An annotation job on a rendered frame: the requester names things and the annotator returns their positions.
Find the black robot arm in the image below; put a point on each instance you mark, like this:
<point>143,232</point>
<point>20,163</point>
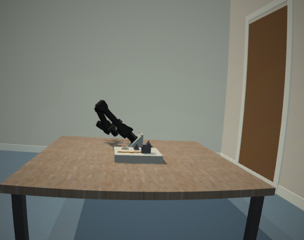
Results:
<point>104,124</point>

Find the cream flat panel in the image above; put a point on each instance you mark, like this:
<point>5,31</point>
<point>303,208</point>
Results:
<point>124,157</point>

